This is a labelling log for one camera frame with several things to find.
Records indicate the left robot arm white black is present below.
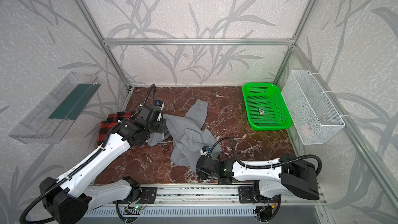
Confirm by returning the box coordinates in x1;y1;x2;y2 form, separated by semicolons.
19;97;166;224

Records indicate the green plastic basket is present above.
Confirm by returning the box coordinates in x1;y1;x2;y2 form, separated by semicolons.
242;83;293;131

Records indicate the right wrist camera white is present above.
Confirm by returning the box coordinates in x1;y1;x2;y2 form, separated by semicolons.
200;146;212;158

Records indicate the pink item in wire basket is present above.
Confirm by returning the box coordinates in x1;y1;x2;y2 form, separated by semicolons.
299;124;315;139

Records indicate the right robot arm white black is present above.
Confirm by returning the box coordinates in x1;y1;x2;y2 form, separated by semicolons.
197;137;322;202

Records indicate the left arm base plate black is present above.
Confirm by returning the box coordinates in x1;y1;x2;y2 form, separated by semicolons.
136;187;158;204

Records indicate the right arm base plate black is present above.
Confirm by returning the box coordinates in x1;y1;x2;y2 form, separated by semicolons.
238;185;280;204

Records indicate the aluminium front rail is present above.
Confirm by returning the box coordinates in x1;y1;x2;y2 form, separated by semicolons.
86;184;327;207

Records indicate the grey long sleeve shirt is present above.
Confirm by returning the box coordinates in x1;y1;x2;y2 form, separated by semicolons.
148;100;222;170

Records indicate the white wire mesh basket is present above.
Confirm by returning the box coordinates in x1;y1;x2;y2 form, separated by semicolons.
282;69;346;145

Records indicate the red black plaid folded shirt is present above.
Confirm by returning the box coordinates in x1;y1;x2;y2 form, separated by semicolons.
96;111;133;146

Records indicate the clear plastic wall bin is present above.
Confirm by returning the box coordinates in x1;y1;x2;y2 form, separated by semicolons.
9;72;101;144

